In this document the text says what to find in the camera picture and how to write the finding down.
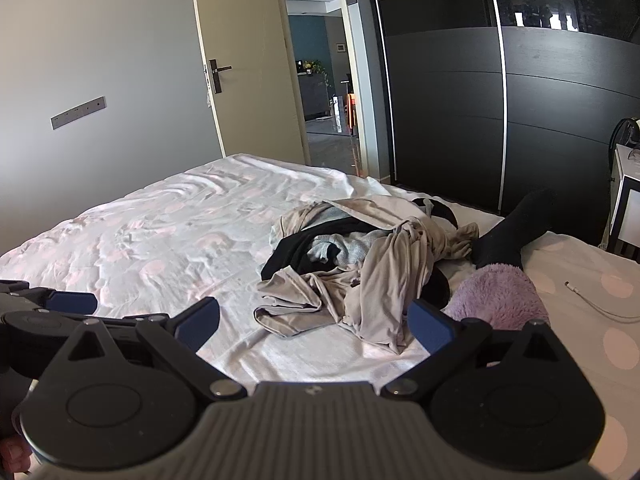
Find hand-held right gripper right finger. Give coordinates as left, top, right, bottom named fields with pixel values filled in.
left=382, top=299, right=576, bottom=402

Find cream door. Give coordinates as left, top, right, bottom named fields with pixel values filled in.
left=189, top=0, right=306, bottom=166

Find black garment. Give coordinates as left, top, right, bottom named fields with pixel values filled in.
left=260, top=199, right=458, bottom=311

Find grey hallway cabinet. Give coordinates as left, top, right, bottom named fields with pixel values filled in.
left=298, top=71, right=331, bottom=122

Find beige long-sleeve shirt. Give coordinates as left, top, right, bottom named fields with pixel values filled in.
left=254, top=217, right=451, bottom=356

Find purple fluffy blanket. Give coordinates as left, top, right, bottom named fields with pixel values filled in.
left=442, top=262, right=551, bottom=333

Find white nightstand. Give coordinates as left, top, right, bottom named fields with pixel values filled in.
left=606, top=142, right=640, bottom=263

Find white door frame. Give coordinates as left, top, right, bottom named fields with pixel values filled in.
left=277, top=0, right=396, bottom=183

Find bed with pink-dotted sheet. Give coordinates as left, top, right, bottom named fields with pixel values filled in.
left=0, top=152, right=640, bottom=480

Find white charging cable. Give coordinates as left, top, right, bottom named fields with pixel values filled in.
left=564, top=281, right=640, bottom=321

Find grey wall switch panel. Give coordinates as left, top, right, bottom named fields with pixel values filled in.
left=50, top=95, right=108, bottom=131

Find beige pants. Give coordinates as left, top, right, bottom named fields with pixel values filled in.
left=272, top=197, right=480, bottom=263

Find grey-blue ribbed garment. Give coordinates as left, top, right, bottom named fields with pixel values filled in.
left=306, top=230, right=386, bottom=268

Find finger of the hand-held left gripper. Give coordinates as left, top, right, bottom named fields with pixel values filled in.
left=0, top=310, right=171, bottom=378
left=0, top=280, right=99, bottom=317

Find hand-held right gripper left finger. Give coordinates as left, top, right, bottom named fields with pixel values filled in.
left=65, top=297, right=247, bottom=402

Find person's left hand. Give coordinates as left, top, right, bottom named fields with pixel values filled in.
left=0, top=437, right=33, bottom=476

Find black round frame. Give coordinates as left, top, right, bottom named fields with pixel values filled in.
left=609, top=116, right=640, bottom=147

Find dark door handle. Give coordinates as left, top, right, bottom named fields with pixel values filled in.
left=207, top=59, right=232, bottom=95

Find orange hallway item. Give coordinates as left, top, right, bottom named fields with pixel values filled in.
left=344, top=91, right=359, bottom=137

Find black long cloth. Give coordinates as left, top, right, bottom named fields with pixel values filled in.
left=472, top=187, right=568, bottom=273

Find black sliding wardrobe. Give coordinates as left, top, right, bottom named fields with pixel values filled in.
left=362, top=0, right=640, bottom=248

